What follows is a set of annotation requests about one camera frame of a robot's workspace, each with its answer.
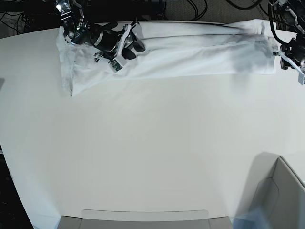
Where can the white T-shirt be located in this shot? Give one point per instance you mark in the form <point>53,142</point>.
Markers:
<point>176,49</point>

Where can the grey tray front edge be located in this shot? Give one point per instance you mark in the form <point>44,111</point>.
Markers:
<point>101,219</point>

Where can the grey plastic bin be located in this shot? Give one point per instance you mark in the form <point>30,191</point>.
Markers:
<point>278,201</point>

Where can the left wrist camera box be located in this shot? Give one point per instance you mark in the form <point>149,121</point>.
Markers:
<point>301,78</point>

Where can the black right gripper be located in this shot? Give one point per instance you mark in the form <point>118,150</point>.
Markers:
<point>123,44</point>

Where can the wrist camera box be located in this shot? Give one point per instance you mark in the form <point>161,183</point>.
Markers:
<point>117,65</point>
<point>301,78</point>

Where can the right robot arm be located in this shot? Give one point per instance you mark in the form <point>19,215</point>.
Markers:
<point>78,28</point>

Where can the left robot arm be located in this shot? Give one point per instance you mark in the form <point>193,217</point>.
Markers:
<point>292,12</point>

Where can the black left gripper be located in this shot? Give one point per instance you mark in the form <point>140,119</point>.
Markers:
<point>292,54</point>

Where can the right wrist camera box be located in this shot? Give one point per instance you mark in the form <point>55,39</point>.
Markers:
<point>117,65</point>

